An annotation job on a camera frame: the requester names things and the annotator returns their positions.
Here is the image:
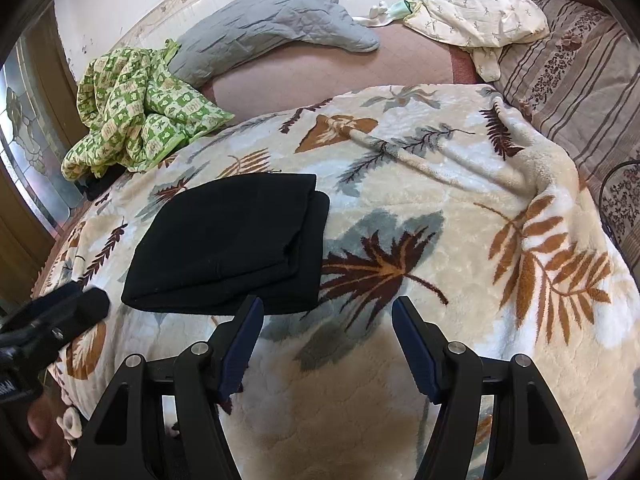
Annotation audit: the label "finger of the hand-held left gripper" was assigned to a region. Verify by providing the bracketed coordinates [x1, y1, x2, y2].
[30, 287, 112, 349]
[30, 283, 87, 312]

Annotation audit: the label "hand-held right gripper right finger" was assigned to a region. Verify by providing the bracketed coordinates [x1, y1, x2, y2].
[391, 296, 588, 480]

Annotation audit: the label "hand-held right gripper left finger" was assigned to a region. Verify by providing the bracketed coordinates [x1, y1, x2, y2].
[67, 294, 266, 480]

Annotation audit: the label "black pants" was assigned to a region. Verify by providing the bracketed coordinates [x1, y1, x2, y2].
[120, 172, 331, 316]

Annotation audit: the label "person's left hand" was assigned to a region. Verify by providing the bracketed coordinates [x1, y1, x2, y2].
[25, 396, 76, 480]

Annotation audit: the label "white fuzzy item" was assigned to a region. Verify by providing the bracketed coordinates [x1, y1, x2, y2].
[55, 405, 84, 442]

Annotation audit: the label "patterned glass door pane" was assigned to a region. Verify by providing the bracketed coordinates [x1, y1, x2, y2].
[0, 42, 86, 231]

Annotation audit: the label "leaf-print fleece blanket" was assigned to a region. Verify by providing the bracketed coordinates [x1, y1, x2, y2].
[32, 82, 640, 480]

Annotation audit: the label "green checkered quilt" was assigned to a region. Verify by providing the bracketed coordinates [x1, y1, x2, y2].
[61, 40, 236, 181]

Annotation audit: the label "pink bed sheet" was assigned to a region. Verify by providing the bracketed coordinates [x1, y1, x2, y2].
[202, 22, 481, 123]

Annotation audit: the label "striped floral pillow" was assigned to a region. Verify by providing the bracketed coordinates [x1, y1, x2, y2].
[492, 0, 640, 261]

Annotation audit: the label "grey quilted pillow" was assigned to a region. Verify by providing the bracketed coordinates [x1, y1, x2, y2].
[167, 0, 381, 89]

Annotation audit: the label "small white cloth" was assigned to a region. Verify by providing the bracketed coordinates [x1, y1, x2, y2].
[352, 1, 406, 29]

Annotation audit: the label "cream printed cloth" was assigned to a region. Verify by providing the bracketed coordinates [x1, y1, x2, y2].
[402, 0, 551, 82]

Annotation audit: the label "black cable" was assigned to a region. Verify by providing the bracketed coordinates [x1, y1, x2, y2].
[597, 159, 640, 266]

